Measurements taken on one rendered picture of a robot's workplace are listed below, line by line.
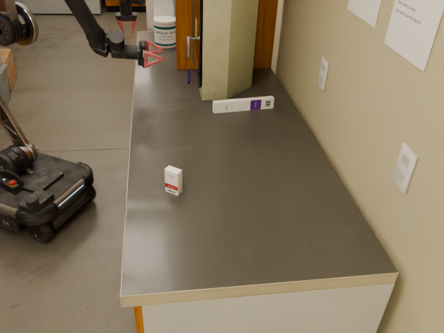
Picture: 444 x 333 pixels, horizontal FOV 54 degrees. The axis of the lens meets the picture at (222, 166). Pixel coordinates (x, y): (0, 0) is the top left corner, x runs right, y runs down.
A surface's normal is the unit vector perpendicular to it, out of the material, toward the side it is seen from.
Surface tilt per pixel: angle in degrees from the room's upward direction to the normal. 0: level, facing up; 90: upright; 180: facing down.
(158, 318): 90
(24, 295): 0
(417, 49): 90
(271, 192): 0
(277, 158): 0
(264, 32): 90
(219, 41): 90
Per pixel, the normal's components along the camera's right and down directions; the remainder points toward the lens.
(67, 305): 0.04, -0.83
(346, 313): 0.14, 0.56
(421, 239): -0.99, 0.04
